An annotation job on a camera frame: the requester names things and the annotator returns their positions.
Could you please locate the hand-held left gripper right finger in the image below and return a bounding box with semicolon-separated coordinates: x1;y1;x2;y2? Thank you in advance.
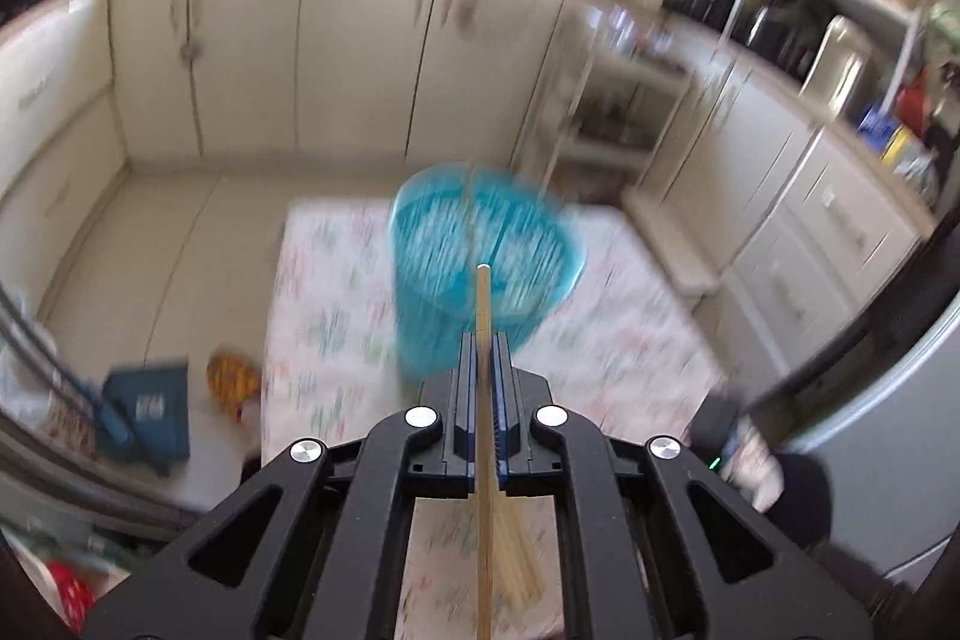
491;338;875;640

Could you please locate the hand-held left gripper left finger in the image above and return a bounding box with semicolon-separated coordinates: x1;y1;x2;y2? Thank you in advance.
82;332;479;640

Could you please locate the wooden chopstick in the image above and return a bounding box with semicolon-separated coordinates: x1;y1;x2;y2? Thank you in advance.
475;265;495;640

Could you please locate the bundle of wooden chopsticks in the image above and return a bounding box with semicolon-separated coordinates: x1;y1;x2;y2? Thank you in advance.
491;496;545;611

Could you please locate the blue plastic basket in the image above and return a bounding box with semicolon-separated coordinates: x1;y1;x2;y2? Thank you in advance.
390;161;587;386

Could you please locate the floral tablecloth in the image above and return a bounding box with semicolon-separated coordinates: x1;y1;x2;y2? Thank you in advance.
259;197;732;640

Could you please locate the white appliance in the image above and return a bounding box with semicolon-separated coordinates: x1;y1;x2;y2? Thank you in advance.
780;265;960;581

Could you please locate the cream kitchen cabinet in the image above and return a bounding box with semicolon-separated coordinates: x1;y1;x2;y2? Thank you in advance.
622;40;935;375
105;0;593;180
0;0;130;311

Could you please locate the orange slipper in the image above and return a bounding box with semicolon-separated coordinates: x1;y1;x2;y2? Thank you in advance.
206;347;264;422

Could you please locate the blue dustpan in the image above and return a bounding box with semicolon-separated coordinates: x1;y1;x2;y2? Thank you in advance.
96;359;193;477

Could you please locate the silver metal appliance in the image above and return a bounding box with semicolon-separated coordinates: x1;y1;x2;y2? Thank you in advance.
799;16;875;120

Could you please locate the chrome metal tube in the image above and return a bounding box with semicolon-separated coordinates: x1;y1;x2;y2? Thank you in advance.
0;284;106;442

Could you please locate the red plastic bag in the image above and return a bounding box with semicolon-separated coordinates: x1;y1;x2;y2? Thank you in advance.
41;561;98;637

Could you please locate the white wire rack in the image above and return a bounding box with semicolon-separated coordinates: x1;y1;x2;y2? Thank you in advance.
517;2;695;191

